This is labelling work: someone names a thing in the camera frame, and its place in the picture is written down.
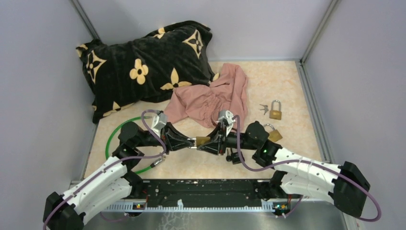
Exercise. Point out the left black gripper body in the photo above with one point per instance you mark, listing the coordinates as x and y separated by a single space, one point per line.
166 138

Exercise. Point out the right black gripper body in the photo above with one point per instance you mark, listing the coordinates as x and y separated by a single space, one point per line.
220 140

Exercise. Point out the brass padlock with shackle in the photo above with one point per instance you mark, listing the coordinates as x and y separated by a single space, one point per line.
198 141

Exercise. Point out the black Kaijing padlock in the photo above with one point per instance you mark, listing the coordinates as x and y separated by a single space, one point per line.
232 157

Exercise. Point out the green cable lock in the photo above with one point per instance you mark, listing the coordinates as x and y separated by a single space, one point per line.
134 133

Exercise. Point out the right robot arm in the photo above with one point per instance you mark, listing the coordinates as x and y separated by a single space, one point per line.
344 186

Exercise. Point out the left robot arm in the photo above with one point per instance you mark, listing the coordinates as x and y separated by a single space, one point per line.
114 180

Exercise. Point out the black floral pillow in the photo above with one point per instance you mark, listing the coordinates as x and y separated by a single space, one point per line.
145 69

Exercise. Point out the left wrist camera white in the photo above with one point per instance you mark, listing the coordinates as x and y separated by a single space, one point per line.
159 121

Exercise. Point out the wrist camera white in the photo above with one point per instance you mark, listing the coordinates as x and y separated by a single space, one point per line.
159 121
226 117

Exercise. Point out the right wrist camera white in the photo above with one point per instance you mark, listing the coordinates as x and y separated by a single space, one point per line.
226 117

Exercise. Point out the pink drawstring shorts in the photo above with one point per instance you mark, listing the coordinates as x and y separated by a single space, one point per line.
203 103

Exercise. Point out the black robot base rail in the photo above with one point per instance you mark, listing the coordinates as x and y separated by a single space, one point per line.
207 193

